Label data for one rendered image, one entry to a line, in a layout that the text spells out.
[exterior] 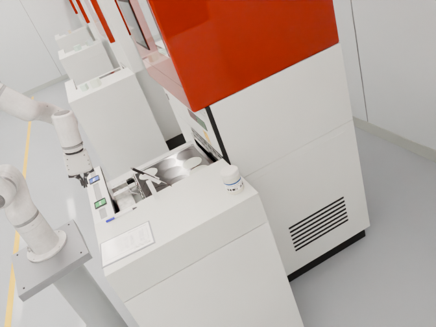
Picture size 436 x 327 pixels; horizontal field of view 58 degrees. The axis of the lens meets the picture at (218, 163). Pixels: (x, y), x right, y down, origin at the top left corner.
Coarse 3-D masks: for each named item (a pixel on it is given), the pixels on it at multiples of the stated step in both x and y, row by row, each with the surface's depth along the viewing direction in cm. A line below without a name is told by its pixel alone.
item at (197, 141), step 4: (192, 132) 214; (196, 136) 208; (196, 140) 215; (200, 140) 203; (196, 144) 217; (200, 144) 204; (204, 144) 198; (200, 148) 211; (204, 148) 199; (208, 148) 193; (204, 152) 206; (212, 152) 188; (208, 156) 201; (216, 156) 184; (212, 160) 196; (216, 160) 186
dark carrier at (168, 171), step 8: (184, 152) 207; (192, 152) 204; (168, 160) 206; (176, 160) 202; (184, 160) 200; (160, 168) 201; (168, 168) 198; (176, 168) 196; (184, 168) 193; (192, 168) 190; (136, 176) 202; (160, 176) 194; (168, 176) 191; (176, 176) 189; (184, 176) 186; (144, 184) 193; (160, 184) 187; (144, 192) 186
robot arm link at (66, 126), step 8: (56, 112) 153; (64, 112) 151; (72, 112) 152; (56, 120) 149; (64, 120) 150; (72, 120) 152; (56, 128) 151; (64, 128) 151; (72, 128) 152; (64, 136) 152; (72, 136) 153; (80, 136) 158; (64, 144) 154; (72, 144) 154
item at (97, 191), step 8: (96, 168) 212; (88, 176) 206; (88, 184) 198; (96, 184) 197; (104, 184) 193; (88, 192) 191; (96, 192) 190; (104, 192) 186; (96, 200) 182; (104, 208) 175; (112, 208) 172; (96, 216) 171; (104, 216) 169
